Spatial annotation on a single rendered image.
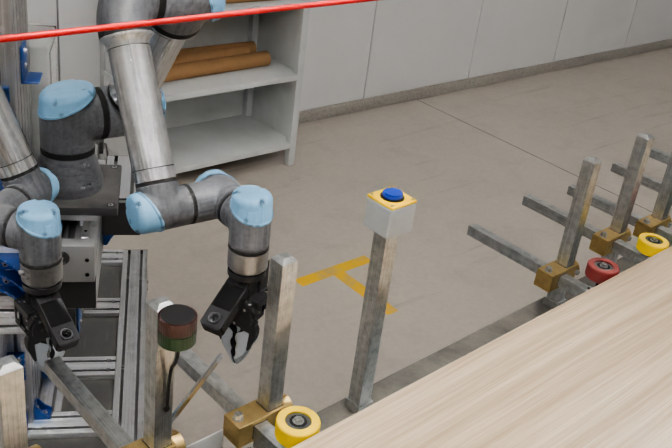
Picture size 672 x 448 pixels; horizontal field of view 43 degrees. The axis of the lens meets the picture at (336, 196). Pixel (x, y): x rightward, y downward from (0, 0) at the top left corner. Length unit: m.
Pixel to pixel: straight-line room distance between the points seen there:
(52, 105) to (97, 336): 1.20
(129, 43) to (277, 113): 3.14
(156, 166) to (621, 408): 1.00
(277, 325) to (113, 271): 1.73
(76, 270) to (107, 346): 1.00
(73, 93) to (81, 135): 0.09
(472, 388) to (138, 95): 0.84
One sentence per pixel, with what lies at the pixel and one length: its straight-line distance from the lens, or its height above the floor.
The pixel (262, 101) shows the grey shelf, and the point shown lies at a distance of 4.76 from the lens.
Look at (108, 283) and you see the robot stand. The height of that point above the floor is 0.21.
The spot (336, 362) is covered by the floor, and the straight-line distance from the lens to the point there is 3.21.
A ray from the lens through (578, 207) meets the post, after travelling 2.29.
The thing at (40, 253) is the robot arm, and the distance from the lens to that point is 1.64.
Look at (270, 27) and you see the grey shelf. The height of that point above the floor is 0.67.
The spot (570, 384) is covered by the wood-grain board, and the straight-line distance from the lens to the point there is 1.82.
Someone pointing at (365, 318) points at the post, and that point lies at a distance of 1.79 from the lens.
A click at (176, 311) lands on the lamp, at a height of 1.17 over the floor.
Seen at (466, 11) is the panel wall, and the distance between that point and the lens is 5.94.
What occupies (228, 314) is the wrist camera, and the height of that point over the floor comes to 1.05.
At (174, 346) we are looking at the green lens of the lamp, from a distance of 1.36.
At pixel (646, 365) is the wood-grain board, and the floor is 0.90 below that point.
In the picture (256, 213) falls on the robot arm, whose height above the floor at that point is 1.24.
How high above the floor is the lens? 1.95
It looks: 27 degrees down
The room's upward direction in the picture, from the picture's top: 7 degrees clockwise
